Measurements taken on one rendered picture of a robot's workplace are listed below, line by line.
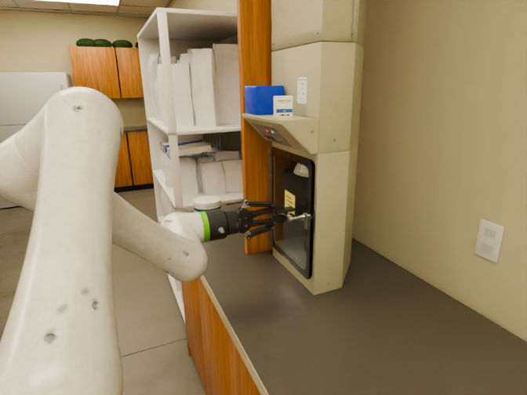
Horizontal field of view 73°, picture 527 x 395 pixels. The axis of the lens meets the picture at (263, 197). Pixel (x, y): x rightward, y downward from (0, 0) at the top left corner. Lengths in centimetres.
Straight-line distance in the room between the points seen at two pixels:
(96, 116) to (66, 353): 35
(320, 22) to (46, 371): 94
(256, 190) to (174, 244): 59
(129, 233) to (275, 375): 48
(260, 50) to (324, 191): 57
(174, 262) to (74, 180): 43
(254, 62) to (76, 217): 98
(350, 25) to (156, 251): 78
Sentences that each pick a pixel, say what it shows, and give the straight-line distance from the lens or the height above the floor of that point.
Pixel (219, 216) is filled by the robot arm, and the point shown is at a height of 123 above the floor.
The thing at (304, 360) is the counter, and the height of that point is 94.
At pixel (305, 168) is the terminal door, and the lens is 109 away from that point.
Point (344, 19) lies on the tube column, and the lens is 110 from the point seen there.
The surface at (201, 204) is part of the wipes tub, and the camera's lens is 166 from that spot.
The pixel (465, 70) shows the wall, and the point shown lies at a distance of 126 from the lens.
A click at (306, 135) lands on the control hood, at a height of 146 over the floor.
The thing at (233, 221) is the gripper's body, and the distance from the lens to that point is 108.
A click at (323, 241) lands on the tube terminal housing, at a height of 113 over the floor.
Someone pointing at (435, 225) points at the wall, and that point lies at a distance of 135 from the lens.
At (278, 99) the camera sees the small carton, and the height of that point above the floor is 156.
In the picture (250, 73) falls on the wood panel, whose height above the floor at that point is 164.
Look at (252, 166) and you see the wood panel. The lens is 138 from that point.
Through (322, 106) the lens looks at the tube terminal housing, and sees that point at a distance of 104.
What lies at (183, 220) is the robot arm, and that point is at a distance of 103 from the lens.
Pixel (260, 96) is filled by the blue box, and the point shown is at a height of 157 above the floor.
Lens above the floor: 160
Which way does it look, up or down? 17 degrees down
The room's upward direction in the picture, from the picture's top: 1 degrees counter-clockwise
